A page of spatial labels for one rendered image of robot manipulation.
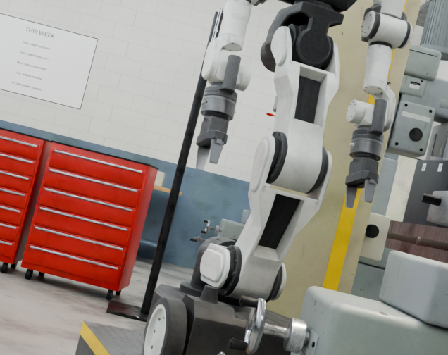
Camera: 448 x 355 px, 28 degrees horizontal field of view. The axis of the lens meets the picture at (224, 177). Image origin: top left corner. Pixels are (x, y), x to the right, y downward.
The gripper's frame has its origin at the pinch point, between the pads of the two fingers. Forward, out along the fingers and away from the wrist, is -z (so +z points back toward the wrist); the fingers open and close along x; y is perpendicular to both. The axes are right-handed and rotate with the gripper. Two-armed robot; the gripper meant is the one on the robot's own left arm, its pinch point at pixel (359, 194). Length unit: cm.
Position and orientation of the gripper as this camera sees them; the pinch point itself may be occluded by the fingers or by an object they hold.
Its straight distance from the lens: 246.8
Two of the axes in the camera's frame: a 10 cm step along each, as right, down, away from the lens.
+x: 3.5, -1.7, -9.2
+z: 1.7, -9.5, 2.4
